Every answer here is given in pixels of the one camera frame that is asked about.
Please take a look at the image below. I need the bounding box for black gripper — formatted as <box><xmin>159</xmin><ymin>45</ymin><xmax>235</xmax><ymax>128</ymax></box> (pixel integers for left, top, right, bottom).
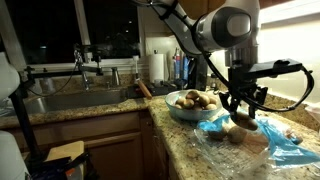
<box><xmin>218</xmin><ymin>82</ymin><xmax>269</xmax><ymax>120</ymax></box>

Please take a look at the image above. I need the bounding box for clear glass bowl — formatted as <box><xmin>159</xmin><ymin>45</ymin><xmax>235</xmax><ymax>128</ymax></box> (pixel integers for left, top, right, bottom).
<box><xmin>164</xmin><ymin>89</ymin><xmax>224</xmax><ymax>122</ymax></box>

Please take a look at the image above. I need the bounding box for clear blue plastic potato bag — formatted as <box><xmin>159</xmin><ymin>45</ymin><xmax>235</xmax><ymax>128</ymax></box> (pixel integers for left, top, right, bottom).
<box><xmin>193</xmin><ymin>113</ymin><xmax>320</xmax><ymax>179</ymax></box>

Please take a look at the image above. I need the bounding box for black countertop appliance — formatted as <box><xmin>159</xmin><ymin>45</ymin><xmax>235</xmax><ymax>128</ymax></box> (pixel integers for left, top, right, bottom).
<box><xmin>187</xmin><ymin>54</ymin><xmax>209</xmax><ymax>92</ymax></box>

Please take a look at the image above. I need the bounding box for blue plastic bottle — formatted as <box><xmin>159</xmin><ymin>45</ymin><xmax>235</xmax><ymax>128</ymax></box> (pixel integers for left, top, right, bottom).
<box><xmin>181</xmin><ymin>54</ymin><xmax>191</xmax><ymax>82</ymax></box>

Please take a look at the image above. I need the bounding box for red white spray can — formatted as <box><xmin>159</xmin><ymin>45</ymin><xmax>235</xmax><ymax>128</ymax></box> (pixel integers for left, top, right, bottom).
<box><xmin>173</xmin><ymin>47</ymin><xmax>183</xmax><ymax>81</ymax></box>

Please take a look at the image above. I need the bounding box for black drying mat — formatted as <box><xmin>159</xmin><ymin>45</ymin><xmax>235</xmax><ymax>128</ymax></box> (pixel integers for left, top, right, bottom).
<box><xmin>126</xmin><ymin>81</ymin><xmax>178</xmax><ymax>100</ymax></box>

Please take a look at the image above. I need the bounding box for white paper towel roll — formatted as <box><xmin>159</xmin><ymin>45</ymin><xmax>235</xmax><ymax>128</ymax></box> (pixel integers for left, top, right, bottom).
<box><xmin>148</xmin><ymin>49</ymin><xmax>165</xmax><ymax>84</ymax></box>

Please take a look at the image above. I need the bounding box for under-cabinet light strip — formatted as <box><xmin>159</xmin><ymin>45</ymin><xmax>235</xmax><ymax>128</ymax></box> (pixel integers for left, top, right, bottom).
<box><xmin>259</xmin><ymin>0</ymin><xmax>320</xmax><ymax>25</ymax></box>

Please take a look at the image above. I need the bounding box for wooden upper cabinet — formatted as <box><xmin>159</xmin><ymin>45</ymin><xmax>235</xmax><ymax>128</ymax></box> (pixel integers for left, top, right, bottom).
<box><xmin>178</xmin><ymin>0</ymin><xmax>288</xmax><ymax>21</ymax></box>

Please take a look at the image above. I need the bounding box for white dish brush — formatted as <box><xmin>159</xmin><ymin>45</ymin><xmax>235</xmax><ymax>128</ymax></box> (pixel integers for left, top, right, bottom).
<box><xmin>132</xmin><ymin>54</ymin><xmax>141</xmax><ymax>84</ymax></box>

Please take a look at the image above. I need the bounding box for small metal shaker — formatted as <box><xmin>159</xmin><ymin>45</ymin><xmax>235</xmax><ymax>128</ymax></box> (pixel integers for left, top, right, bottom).
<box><xmin>109</xmin><ymin>66</ymin><xmax>122</xmax><ymax>88</ymax></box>

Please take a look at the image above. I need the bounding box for wooden base cabinet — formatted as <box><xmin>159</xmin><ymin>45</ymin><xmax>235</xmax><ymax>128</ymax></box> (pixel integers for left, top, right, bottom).
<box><xmin>0</xmin><ymin>109</ymin><xmax>174</xmax><ymax>180</ymax></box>

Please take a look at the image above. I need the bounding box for chrome sink faucet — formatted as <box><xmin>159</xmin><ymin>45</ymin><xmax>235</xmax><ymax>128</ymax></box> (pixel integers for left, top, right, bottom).
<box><xmin>73</xmin><ymin>49</ymin><xmax>93</xmax><ymax>92</ymax></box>

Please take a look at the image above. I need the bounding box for stainless steel sink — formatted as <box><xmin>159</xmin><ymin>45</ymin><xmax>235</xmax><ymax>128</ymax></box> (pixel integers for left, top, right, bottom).
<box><xmin>23</xmin><ymin>88</ymin><xmax>129</xmax><ymax>116</ymax></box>

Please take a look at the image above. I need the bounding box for light wooden board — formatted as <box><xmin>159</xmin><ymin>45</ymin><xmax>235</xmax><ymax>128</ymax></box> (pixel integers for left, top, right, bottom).
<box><xmin>44</xmin><ymin>140</ymin><xmax>86</xmax><ymax>180</ymax></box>

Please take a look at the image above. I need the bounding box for black stand pole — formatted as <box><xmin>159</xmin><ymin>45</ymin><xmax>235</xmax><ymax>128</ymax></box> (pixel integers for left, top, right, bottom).
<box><xmin>8</xmin><ymin>71</ymin><xmax>45</xmax><ymax>171</ymax></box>

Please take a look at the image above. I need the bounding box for white rounded object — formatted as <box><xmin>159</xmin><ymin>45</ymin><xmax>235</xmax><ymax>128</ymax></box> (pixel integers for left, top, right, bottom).
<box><xmin>0</xmin><ymin>49</ymin><xmax>21</xmax><ymax>102</ymax></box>

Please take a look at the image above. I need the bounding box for white floor appliance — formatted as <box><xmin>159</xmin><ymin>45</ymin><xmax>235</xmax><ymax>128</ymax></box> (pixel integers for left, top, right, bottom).
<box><xmin>0</xmin><ymin>129</ymin><xmax>30</xmax><ymax>180</ymax></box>

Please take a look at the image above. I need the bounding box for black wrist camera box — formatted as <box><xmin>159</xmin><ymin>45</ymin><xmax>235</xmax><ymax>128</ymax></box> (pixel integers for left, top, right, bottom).
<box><xmin>229</xmin><ymin>58</ymin><xmax>304</xmax><ymax>80</ymax></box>

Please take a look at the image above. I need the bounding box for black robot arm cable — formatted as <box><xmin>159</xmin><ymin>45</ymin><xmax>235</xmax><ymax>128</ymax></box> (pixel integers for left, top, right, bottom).
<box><xmin>189</xmin><ymin>26</ymin><xmax>315</xmax><ymax>113</ymax></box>

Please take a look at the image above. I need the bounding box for wooden handle utensil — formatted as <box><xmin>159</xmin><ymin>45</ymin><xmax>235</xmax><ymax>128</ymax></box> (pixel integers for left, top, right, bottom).
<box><xmin>134</xmin><ymin>78</ymin><xmax>154</xmax><ymax>100</ymax></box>

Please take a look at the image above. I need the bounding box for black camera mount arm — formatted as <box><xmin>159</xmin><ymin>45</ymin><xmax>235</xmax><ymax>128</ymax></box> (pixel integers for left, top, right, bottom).
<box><xmin>24</xmin><ymin>64</ymin><xmax>105</xmax><ymax>80</ymax></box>

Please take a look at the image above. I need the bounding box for dark window with white frame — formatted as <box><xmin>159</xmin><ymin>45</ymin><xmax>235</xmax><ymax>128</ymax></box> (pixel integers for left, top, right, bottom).
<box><xmin>0</xmin><ymin>0</ymin><xmax>145</xmax><ymax>72</ymax></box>

